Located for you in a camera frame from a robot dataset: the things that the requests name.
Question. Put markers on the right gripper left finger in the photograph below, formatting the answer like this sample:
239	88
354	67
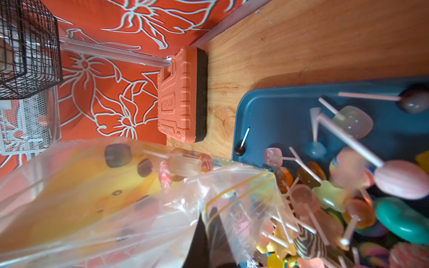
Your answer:
198	255

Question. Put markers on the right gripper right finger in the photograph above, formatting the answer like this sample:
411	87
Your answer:
220	255

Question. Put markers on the candy ziploc bag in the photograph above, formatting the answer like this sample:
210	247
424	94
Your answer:
122	203

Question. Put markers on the blue plastic tray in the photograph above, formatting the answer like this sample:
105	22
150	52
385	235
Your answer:
285	117

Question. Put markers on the poured candy pile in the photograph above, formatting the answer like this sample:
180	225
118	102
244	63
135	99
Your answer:
335	187

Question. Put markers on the orange tool case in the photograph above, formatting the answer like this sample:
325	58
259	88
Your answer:
182	96

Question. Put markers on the clear acrylic box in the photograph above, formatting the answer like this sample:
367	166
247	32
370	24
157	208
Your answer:
30	125

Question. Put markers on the black wire basket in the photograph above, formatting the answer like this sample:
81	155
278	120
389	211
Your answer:
30	49

